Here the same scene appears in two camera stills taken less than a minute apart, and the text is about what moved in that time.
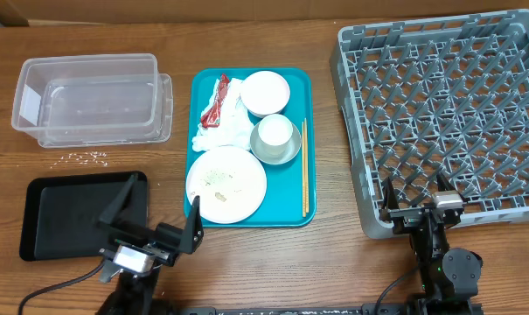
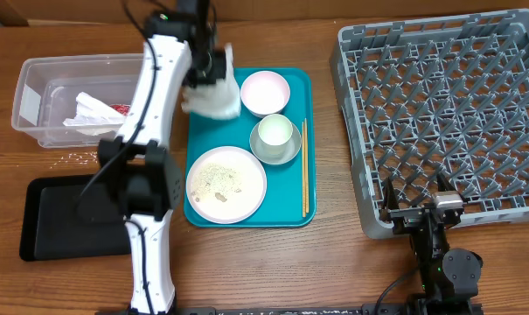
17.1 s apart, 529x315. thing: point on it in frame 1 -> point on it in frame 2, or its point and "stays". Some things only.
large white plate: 230,183 stays
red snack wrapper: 211,118 -> 121,108
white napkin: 234,129 -> 93,116
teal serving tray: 198,80 -> 283,203
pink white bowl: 264,93 stays
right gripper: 405,217 stays
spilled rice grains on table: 82,157 stays
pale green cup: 275,136 stays
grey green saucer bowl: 273,155 stays
